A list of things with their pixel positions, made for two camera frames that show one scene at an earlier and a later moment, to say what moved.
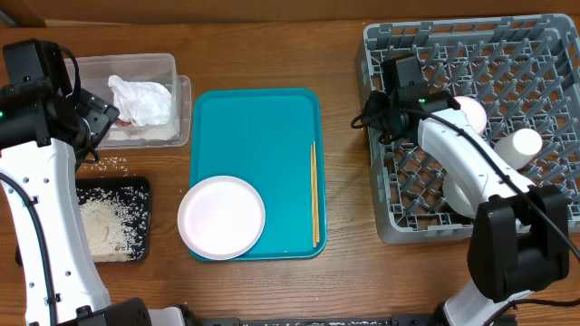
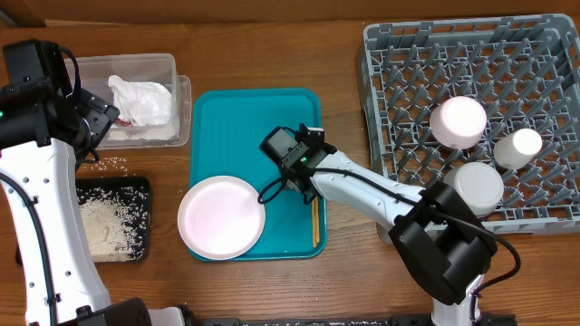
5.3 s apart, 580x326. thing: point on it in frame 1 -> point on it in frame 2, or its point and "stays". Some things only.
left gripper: x=101 y=116 stays
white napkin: x=144 y=103 stays
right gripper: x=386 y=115 -> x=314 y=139
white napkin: x=117 y=133 stays
